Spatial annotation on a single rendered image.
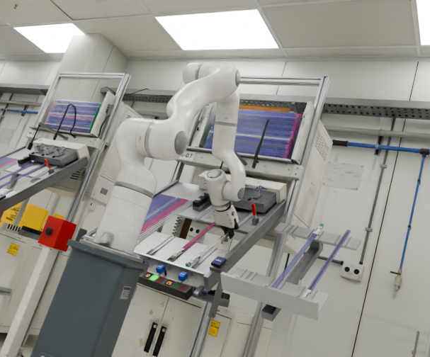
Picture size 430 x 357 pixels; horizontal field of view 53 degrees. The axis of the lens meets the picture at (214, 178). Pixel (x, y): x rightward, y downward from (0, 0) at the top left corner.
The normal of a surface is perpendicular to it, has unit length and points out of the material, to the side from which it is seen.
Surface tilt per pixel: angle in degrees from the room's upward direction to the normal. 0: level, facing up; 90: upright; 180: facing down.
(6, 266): 90
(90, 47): 90
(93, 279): 90
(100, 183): 90
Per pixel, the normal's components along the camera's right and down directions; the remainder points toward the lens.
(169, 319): -0.46, -0.35
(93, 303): -0.15, -0.28
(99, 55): 0.84, 0.15
